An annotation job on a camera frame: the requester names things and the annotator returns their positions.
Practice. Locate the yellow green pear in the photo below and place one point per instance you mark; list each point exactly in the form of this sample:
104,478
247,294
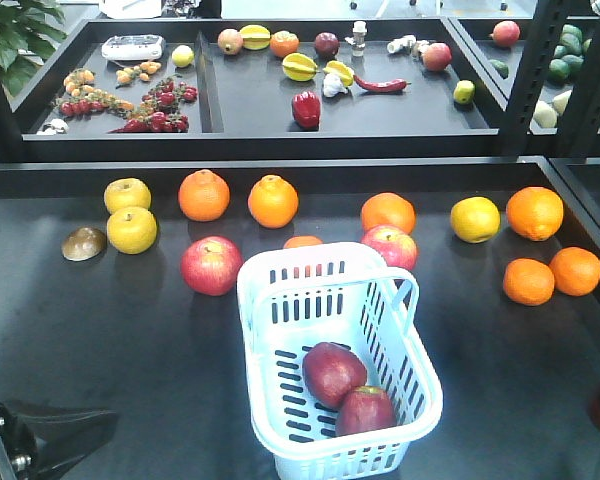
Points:
126,192
132,230

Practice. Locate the orange behind centre apple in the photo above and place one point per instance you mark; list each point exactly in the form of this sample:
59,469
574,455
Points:
388,208

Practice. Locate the yellow green pear back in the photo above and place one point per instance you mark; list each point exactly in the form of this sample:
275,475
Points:
126,192

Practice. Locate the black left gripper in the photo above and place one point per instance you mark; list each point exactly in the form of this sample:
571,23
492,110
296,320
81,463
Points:
47,440

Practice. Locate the green potted plant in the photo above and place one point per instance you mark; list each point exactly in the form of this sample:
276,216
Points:
30,32

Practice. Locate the light blue plastic basket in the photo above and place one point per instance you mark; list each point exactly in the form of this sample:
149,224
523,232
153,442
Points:
345,293

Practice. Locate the red chili pepper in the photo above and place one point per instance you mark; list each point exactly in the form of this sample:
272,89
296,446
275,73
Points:
386,87

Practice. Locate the wooden display stand black frame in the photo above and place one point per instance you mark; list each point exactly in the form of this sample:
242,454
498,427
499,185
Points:
124,332

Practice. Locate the large orange right back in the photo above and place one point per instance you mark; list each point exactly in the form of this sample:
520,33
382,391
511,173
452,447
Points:
535,212

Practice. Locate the yellow green pear front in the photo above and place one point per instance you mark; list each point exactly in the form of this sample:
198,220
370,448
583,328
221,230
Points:
132,230

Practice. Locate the small orange pair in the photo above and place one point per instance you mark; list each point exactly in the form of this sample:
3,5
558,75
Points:
576,271
528,282

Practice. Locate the pink red apple centre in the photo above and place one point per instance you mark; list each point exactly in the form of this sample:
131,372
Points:
397,247

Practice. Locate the small orange left pair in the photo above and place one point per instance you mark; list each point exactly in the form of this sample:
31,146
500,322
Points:
528,282

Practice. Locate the white garlic bulb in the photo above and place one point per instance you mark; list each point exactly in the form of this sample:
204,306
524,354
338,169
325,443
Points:
333,86

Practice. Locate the black upper display tray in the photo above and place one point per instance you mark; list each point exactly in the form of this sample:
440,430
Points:
243,111

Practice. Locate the orange back left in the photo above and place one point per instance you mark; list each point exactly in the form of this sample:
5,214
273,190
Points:
203,196

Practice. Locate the large pink red apple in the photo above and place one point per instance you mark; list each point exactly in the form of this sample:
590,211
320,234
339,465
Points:
210,265

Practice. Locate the dark red bell pepper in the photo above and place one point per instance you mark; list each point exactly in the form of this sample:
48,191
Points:
306,109

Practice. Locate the small orange middle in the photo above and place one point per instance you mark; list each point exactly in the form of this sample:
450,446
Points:
301,241

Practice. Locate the small orange right pair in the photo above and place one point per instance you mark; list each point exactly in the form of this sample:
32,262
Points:
576,271

